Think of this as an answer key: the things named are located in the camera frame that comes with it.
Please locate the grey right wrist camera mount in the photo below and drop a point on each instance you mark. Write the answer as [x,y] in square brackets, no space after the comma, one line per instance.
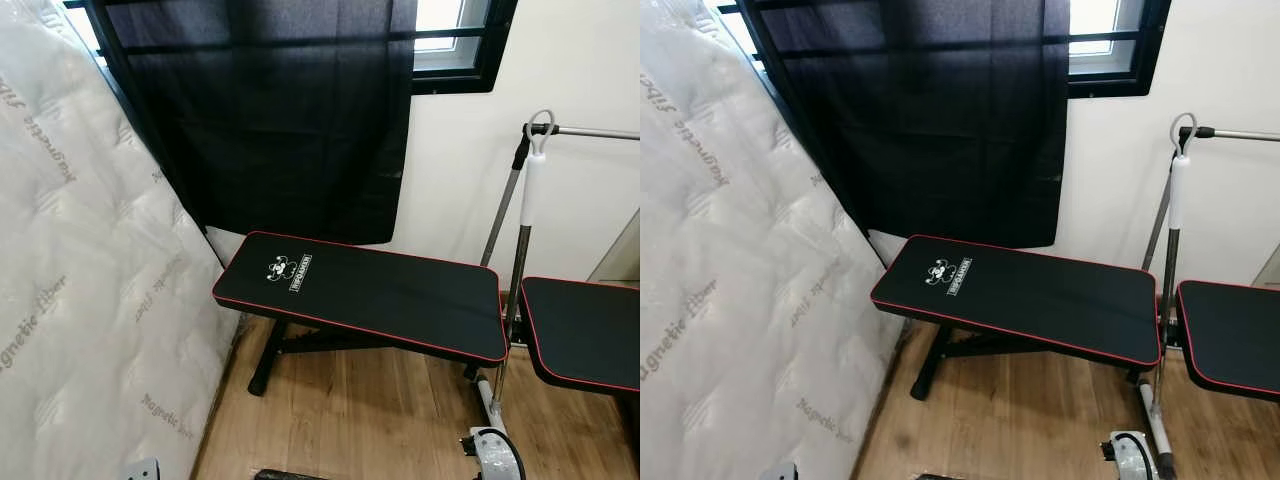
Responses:
[490,460]
[1130,460]

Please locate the grey metal rod black joint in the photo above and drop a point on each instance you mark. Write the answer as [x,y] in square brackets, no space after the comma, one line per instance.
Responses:
[600,132]
[1245,134]

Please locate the black window frame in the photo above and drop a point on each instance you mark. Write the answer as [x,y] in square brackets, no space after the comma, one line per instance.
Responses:
[500,40]
[1155,40]

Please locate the black and chrome bench frame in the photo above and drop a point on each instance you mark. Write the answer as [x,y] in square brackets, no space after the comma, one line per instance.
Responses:
[268,362]
[930,365]

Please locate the black curtain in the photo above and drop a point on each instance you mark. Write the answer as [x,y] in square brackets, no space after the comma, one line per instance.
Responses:
[270,120]
[930,120]

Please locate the quilted white mattress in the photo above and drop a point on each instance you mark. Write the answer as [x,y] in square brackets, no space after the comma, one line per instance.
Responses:
[740,280]
[90,250]

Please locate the plain black red-trimmed bench pad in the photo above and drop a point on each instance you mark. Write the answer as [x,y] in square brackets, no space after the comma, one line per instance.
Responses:
[1235,335]
[585,330]

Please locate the black bench pad with logo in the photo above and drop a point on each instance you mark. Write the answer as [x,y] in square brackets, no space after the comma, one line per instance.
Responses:
[1020,300]
[370,295]

